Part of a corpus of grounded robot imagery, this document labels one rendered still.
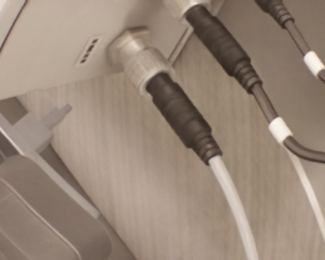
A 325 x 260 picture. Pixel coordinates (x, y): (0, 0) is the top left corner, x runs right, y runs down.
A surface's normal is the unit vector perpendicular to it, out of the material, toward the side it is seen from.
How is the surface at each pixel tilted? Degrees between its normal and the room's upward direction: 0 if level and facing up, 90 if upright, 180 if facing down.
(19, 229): 51
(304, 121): 90
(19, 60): 133
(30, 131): 44
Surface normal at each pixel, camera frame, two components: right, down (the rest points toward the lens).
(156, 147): -0.75, 0.15
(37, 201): 0.55, -0.70
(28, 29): 0.53, 0.72
